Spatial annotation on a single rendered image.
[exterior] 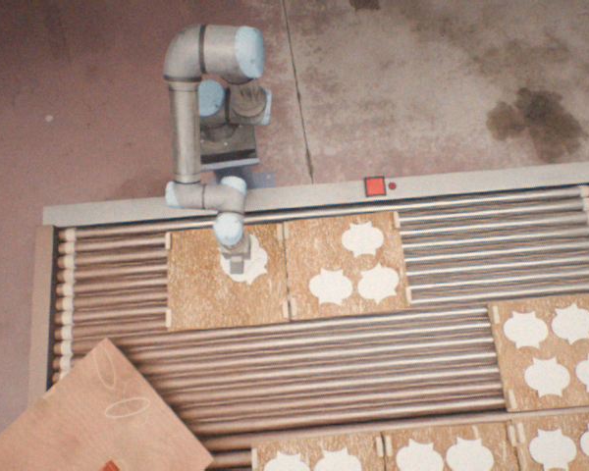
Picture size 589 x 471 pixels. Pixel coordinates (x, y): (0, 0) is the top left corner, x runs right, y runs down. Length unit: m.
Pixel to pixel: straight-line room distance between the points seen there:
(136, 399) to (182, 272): 0.44
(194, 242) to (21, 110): 1.91
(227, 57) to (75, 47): 2.32
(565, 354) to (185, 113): 1.42
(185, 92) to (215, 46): 0.14
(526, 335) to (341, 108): 1.76
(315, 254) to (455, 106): 1.71
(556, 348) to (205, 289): 1.19
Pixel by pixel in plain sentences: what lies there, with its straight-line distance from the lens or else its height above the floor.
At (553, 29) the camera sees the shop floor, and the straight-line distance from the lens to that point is 3.65.
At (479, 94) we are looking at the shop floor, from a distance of 3.22.
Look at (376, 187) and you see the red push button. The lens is 1.80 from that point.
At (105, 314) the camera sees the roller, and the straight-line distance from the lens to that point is 1.80.
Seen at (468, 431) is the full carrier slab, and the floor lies 0.94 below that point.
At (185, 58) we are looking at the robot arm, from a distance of 1.28.
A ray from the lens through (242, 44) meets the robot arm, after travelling 1.25.
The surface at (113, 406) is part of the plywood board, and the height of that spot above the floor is 1.04.
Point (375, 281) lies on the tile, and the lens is 1.69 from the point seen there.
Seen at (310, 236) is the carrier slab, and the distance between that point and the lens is 1.71.
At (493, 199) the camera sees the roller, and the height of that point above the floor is 0.92.
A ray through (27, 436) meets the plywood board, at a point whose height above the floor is 1.04.
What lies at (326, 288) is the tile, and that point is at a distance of 1.66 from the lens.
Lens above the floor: 2.59
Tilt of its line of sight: 75 degrees down
